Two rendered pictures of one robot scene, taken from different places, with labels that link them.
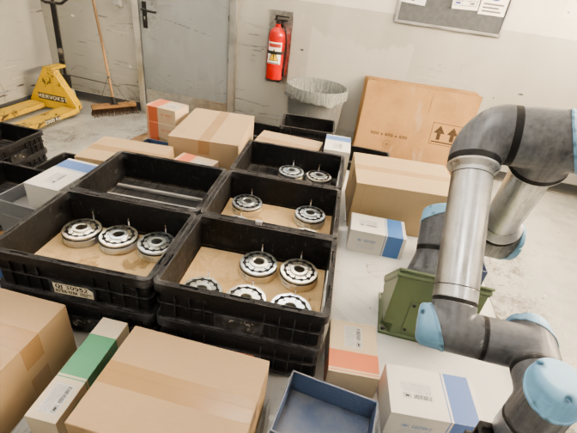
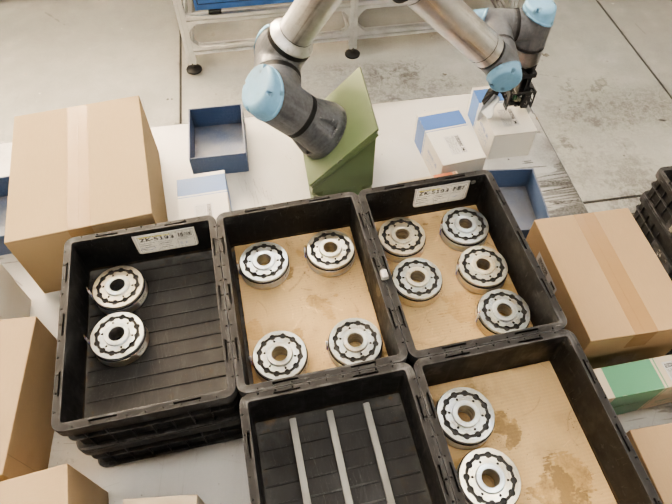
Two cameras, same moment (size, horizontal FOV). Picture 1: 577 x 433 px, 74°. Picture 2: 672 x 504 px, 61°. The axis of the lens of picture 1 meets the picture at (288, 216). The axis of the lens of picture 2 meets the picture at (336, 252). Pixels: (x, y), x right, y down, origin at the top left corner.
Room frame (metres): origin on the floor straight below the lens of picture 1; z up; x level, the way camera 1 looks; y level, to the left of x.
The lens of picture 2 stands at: (1.16, 0.61, 1.83)
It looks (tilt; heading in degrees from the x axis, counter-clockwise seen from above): 55 degrees down; 253
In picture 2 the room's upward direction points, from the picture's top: straight up
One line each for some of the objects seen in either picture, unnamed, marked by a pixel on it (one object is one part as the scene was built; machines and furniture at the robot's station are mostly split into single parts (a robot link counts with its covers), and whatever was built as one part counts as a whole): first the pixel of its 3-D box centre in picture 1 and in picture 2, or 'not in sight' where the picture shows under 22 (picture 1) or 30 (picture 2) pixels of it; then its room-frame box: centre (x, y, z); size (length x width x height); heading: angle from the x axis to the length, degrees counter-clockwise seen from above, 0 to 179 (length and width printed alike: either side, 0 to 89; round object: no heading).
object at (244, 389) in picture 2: (276, 203); (304, 283); (1.05, 0.04, 0.92); 0.40 x 0.30 x 0.02; 85
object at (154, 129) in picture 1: (168, 127); not in sight; (1.81, 0.65, 0.81); 0.16 x 0.12 x 0.07; 76
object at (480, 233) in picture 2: (289, 308); (465, 225); (0.66, -0.03, 0.86); 0.10 x 0.10 x 0.01
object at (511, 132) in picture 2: not in sight; (499, 120); (0.35, -0.42, 0.75); 0.20 x 0.12 x 0.09; 82
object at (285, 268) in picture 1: (299, 271); (401, 235); (0.81, -0.05, 0.86); 0.10 x 0.10 x 0.01
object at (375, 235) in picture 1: (375, 235); (206, 214); (1.20, -0.33, 0.74); 0.20 x 0.12 x 0.09; 84
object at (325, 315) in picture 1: (254, 261); (453, 256); (0.75, 0.07, 0.92); 0.40 x 0.30 x 0.02; 85
